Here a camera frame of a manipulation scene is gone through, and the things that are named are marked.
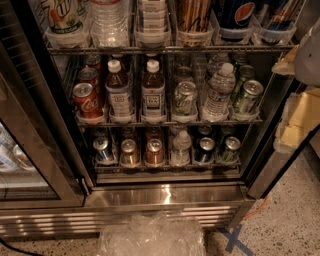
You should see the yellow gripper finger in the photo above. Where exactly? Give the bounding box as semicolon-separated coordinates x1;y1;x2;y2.
272;46;298;75
273;88;320;154

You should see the tea bottle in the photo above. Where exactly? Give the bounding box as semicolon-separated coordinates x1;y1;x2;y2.
105;59;133;117
142;59;165;117

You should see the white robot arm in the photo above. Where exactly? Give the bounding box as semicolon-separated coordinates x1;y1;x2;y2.
272;18;320;154

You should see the dark bottle top shelf right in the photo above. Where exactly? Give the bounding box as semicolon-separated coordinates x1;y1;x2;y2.
261;0;302;46

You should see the open right fridge door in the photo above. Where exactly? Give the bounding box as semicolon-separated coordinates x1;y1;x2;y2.
248;85;320;199

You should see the pepsi bottle top shelf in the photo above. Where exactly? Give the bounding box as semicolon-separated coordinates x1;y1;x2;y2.
220;0;255;29

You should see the clear water bottle middle shelf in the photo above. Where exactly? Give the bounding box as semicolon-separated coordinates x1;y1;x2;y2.
203;63;236;119

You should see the clear water bottle shelf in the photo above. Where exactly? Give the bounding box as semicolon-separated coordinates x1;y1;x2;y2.
203;63;236;119
90;0;129;48

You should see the green can lower shelf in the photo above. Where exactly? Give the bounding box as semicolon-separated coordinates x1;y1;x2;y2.
220;136;241;162

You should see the dark blue can lower shelf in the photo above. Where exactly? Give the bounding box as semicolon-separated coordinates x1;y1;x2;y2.
195;137;215;163

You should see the gold bottle top shelf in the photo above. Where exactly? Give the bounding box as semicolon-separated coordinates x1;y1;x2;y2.
175;0;212;33

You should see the water bottle lower shelf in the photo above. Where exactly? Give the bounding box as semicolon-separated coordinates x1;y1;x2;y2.
171;130;192;166

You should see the white labelled bottle top shelf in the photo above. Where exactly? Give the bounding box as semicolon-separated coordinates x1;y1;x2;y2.
137;0;167;33

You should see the red can lower shelf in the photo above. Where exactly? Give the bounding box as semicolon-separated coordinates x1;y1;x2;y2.
146;139;164;164

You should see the gold can lower shelf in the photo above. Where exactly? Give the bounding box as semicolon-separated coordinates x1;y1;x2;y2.
121;139;138;165

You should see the clear water bottle top shelf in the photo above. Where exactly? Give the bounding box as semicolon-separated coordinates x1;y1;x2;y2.
90;0;129;48

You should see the blue can lower shelf left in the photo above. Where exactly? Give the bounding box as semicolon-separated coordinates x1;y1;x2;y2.
93;137;114;161

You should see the diet 7up bottle top shelf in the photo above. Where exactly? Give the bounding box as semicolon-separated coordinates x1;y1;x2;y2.
39;0;82;34

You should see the left glass fridge door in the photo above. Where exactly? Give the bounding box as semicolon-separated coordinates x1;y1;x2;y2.
0;0;91;214

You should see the green soda can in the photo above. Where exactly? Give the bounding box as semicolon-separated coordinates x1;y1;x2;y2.
231;65;256;101
233;80;264;114

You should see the front green soda can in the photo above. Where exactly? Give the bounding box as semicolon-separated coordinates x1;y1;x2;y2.
233;80;264;114

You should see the front diet lime soda can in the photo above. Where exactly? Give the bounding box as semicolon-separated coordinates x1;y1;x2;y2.
173;81;197;116

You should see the blue tape cross on floor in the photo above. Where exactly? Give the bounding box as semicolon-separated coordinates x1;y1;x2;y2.
218;224;254;256

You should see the clear plastic bag on floor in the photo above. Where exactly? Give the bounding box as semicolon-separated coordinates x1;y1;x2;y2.
97;213;207;256

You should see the red cola can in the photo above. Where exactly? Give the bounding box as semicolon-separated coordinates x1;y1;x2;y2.
78;67;99;87
72;83;103;119
84;54;102;71

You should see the front red cola can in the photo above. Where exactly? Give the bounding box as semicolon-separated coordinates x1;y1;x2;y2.
72;83;103;119

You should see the orange cable on floor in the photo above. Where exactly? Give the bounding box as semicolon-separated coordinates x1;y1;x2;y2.
242;193;270;222

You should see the middle wire shelf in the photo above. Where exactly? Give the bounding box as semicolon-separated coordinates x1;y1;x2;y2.
78;119;263;127

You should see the wire shelf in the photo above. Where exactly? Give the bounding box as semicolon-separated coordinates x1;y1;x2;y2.
47;42;295;55
78;119;263;127

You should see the top wire shelf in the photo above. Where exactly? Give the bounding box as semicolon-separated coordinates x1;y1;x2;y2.
47;42;295;55

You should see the black cable on floor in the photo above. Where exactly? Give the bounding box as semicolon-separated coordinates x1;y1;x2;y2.
0;237;44;256

